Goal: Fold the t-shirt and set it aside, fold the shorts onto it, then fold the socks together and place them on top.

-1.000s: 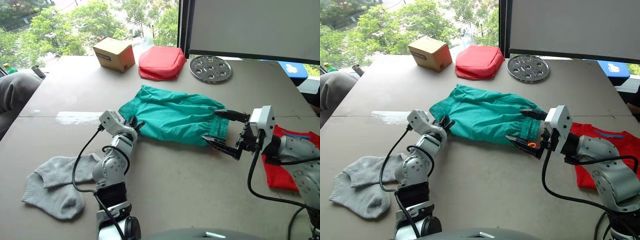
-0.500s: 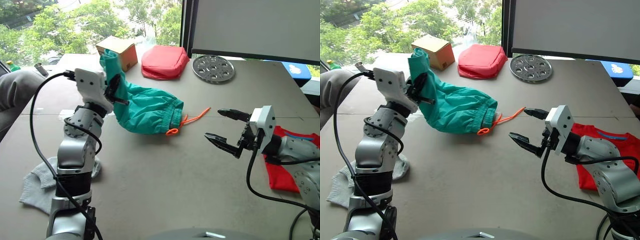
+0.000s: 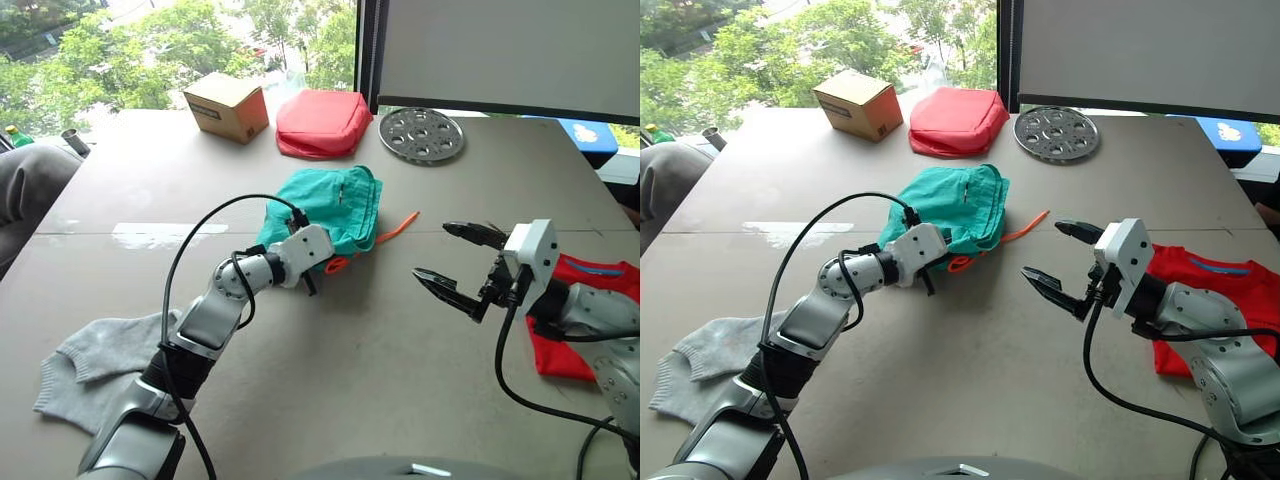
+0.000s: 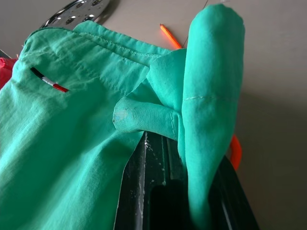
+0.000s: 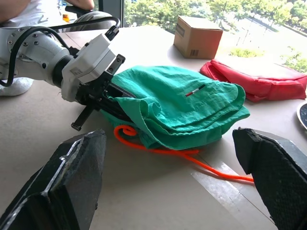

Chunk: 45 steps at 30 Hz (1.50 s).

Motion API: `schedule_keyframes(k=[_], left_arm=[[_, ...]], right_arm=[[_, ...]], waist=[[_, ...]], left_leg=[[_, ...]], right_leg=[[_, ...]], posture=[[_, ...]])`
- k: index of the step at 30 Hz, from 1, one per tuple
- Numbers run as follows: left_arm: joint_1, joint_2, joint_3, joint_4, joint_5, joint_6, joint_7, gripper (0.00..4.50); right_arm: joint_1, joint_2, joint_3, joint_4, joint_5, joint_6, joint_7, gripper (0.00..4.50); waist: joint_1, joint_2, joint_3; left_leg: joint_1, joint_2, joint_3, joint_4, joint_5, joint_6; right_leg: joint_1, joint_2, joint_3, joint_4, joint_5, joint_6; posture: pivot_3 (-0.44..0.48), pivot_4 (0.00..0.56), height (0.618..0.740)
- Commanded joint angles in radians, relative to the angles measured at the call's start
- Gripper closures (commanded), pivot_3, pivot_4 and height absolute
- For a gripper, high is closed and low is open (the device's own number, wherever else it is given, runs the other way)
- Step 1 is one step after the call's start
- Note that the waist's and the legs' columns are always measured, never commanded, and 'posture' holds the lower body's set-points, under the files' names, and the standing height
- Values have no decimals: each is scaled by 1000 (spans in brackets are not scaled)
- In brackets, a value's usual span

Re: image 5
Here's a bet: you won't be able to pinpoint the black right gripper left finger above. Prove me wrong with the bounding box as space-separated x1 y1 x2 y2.
0 128 107 230

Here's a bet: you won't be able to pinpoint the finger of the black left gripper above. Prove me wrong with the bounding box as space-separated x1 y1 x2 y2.
110 83 137 99
102 94 133 123

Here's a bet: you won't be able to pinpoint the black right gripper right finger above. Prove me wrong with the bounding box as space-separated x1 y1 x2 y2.
232 127 307 230

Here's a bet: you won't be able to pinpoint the green shorts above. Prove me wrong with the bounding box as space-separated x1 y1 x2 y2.
99 65 251 151

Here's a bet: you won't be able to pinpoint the red t-shirt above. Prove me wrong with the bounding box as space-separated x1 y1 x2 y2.
200 59 307 103

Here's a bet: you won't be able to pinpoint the person in white shirt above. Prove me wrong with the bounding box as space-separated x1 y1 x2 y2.
0 0 95 27

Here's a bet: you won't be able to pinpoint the round silver metal plate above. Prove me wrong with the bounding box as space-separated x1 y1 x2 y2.
296 103 307 131

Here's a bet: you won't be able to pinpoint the grey tape strip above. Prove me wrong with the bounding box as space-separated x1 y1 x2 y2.
191 157 276 226

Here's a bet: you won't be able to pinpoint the white sock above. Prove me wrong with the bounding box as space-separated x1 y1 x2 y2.
0 77 34 97

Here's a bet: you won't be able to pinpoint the brown cardboard box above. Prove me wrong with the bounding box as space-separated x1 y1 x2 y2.
173 15 224 60

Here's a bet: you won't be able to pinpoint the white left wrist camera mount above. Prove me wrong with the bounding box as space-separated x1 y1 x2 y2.
61 33 118 103

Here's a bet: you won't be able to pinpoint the orange drawstring cord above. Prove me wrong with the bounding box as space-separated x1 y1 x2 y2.
113 124 255 183

